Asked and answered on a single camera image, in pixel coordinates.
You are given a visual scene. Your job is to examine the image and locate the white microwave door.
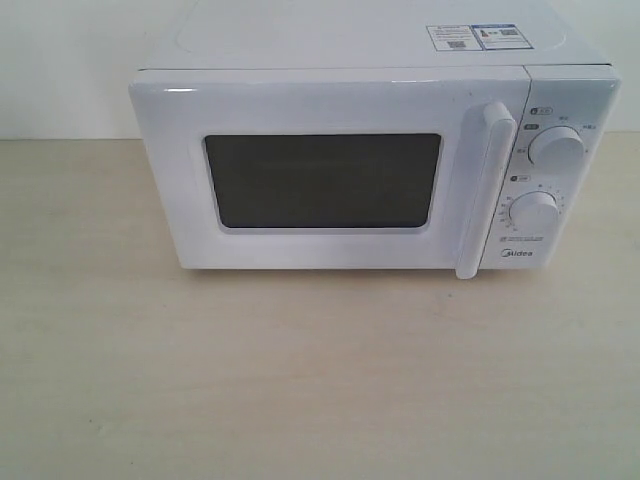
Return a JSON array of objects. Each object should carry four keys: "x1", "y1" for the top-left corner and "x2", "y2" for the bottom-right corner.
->
[{"x1": 129, "y1": 66, "x2": 531, "y2": 279}]

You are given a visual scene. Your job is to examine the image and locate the white microwave oven body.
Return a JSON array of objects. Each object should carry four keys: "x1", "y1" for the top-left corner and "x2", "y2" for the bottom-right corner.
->
[{"x1": 136, "y1": 1, "x2": 620, "y2": 274}]

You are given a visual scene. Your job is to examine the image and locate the lower white control knob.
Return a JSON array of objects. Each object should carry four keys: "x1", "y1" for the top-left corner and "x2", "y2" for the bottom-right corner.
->
[{"x1": 509, "y1": 191, "x2": 559, "y2": 233}]

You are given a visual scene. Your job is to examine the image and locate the white control knob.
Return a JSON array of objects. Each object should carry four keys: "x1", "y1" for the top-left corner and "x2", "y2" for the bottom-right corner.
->
[
  {"x1": 528, "y1": 126, "x2": 585, "y2": 173},
  {"x1": 509, "y1": 191, "x2": 559, "y2": 233}
]

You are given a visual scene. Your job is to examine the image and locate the upper white control knob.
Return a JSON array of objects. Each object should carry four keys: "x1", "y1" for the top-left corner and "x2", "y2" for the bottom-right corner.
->
[{"x1": 528, "y1": 126, "x2": 585, "y2": 173}]

